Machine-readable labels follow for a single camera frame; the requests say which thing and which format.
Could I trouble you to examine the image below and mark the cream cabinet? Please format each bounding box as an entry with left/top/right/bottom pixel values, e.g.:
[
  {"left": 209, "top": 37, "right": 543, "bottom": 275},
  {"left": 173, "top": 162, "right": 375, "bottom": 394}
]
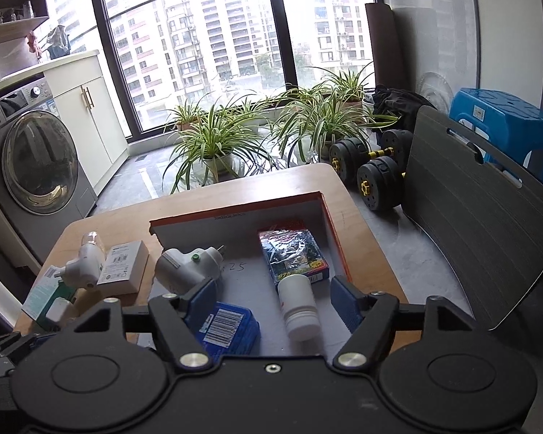
[{"left": 43, "top": 50, "right": 130, "bottom": 191}]

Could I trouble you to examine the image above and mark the white adapter box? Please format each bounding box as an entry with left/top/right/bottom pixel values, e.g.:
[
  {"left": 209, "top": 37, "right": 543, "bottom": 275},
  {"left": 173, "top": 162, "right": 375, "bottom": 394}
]
[{"left": 96, "top": 241, "right": 149, "bottom": 297}]

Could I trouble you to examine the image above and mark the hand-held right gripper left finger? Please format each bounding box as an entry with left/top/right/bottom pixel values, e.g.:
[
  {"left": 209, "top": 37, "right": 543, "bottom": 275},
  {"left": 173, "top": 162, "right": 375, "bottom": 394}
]
[{"left": 72, "top": 278, "right": 222, "bottom": 369}]

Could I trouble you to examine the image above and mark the blue plastic stool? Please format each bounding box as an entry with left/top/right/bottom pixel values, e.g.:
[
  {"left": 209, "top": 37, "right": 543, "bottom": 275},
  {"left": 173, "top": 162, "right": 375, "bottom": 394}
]
[{"left": 448, "top": 87, "right": 543, "bottom": 191}]

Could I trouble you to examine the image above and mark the spider plant in tan pot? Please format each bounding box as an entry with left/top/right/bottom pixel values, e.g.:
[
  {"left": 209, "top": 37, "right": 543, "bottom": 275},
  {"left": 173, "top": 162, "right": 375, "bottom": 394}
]
[{"left": 305, "top": 62, "right": 377, "bottom": 114}]

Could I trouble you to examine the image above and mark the large window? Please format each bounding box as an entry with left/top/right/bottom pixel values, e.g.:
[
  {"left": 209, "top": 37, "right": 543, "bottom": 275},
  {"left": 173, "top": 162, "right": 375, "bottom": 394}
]
[{"left": 86, "top": 0, "right": 382, "bottom": 145}]

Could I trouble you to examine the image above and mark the blue plastic box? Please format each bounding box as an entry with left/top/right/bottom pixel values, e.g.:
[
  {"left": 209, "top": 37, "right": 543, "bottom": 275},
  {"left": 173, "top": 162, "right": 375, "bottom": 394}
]
[{"left": 185, "top": 303, "right": 261, "bottom": 356}]

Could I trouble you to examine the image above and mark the white fan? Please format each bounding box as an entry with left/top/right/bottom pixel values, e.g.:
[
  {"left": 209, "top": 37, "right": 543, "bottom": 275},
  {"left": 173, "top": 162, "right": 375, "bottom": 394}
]
[{"left": 417, "top": 71, "right": 454, "bottom": 114}]

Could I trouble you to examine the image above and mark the white plastic bottle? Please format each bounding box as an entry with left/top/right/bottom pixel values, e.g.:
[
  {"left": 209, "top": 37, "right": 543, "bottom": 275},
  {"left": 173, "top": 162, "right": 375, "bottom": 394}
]
[{"left": 278, "top": 276, "right": 321, "bottom": 342}]

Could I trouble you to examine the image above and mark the cardboard box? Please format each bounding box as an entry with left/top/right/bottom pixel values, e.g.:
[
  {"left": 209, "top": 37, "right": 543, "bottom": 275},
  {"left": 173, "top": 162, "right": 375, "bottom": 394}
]
[{"left": 149, "top": 192, "right": 354, "bottom": 358}]

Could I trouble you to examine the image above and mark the large spider plant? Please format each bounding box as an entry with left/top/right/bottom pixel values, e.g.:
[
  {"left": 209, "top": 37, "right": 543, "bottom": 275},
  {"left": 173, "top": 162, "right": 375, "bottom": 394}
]
[{"left": 270, "top": 93, "right": 399, "bottom": 167}]

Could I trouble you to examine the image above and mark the teal box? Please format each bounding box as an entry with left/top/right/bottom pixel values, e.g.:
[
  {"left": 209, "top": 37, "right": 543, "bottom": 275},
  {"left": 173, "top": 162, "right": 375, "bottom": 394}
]
[{"left": 22, "top": 266, "right": 77, "bottom": 332}]

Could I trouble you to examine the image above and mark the spider plant in white pot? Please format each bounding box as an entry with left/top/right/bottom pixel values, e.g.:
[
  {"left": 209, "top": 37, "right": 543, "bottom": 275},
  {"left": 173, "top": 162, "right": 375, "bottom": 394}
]
[{"left": 162, "top": 104, "right": 274, "bottom": 193}]

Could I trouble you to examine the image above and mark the white mosquito repellent heater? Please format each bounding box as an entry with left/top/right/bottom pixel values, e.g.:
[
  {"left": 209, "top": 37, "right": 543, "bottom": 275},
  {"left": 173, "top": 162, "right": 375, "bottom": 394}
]
[{"left": 66, "top": 231, "right": 107, "bottom": 289}]

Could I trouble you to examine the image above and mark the grey board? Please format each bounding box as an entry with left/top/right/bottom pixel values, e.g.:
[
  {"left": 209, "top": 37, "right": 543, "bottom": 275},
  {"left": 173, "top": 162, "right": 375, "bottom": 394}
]
[{"left": 403, "top": 105, "right": 543, "bottom": 332}]

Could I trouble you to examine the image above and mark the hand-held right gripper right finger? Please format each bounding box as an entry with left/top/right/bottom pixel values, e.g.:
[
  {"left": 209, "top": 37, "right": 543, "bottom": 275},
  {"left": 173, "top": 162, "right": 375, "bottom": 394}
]
[{"left": 330, "top": 276, "right": 473, "bottom": 369}]

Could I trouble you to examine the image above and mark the brown rolled mat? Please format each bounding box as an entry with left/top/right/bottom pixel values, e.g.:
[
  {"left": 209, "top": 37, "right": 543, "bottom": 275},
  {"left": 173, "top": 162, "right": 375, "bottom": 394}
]
[{"left": 366, "top": 4, "right": 396, "bottom": 90}]

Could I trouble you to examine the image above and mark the spider plant in terracotta pot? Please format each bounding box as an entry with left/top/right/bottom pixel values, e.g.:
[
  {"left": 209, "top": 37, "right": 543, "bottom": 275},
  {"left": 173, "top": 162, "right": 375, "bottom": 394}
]
[{"left": 164, "top": 98, "right": 211, "bottom": 133}]

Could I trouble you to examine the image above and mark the white plug with green button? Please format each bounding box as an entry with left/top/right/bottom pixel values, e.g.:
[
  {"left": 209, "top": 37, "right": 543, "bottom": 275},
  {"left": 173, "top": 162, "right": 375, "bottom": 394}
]
[{"left": 155, "top": 245, "right": 226, "bottom": 301}]

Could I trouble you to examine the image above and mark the grey washing machine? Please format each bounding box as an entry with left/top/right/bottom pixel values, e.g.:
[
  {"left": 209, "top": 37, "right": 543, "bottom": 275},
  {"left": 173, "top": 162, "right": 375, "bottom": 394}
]
[{"left": 0, "top": 79, "right": 98, "bottom": 263}]

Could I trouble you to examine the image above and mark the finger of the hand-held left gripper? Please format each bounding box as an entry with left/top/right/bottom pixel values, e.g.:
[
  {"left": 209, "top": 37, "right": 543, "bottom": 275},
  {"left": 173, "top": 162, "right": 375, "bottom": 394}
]
[{"left": 0, "top": 332, "right": 57, "bottom": 387}]

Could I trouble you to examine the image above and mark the pile of cloths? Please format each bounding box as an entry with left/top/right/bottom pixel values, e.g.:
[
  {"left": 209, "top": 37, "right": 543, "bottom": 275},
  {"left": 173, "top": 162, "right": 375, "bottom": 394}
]
[{"left": 26, "top": 24, "right": 72, "bottom": 61}]

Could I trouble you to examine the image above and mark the black bag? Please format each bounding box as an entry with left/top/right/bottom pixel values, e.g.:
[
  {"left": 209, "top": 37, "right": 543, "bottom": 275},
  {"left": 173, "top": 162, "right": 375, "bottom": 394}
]
[{"left": 371, "top": 85, "right": 435, "bottom": 133}]

